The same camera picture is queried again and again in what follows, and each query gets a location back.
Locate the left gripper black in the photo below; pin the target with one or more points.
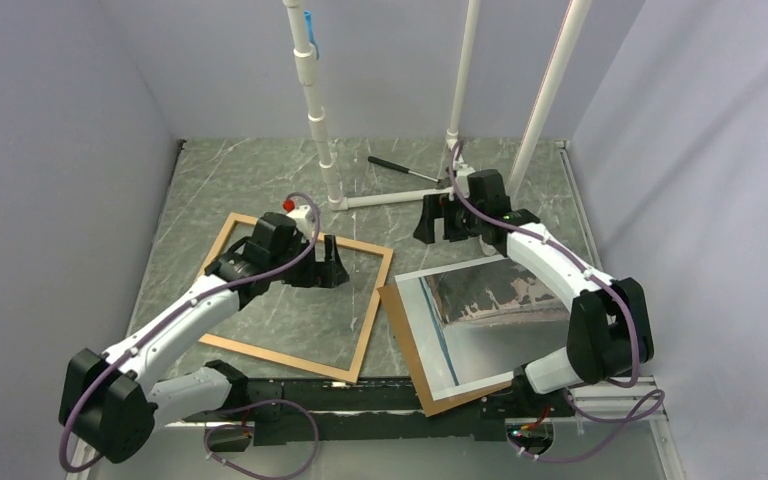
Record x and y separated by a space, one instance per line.
324 274

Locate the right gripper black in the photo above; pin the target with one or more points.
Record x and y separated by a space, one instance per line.
425 230

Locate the wooden picture frame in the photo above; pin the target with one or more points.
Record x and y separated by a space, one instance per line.
318 331

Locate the glossy landscape photo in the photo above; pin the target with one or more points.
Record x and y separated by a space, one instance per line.
474 322

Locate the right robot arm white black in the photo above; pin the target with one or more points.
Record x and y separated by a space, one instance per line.
609 335

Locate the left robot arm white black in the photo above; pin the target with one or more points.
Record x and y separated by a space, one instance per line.
116 399

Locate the brown backing board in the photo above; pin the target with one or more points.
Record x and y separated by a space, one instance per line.
399 326

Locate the white PVC pipe stand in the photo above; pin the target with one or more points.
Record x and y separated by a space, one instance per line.
306 66

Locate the blue clip on pipe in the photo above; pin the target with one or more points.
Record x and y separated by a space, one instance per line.
311 35

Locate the black handled hammer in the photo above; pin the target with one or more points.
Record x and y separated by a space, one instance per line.
438 182

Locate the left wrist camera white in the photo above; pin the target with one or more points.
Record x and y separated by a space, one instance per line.
302 215

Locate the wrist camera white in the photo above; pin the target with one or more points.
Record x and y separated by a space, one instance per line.
461 175
302 215

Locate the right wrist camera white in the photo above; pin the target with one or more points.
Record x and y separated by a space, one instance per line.
461 175

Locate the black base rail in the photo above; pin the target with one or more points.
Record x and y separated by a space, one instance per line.
382 408

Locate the aluminium extrusion rail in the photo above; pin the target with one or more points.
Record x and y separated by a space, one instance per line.
601 404

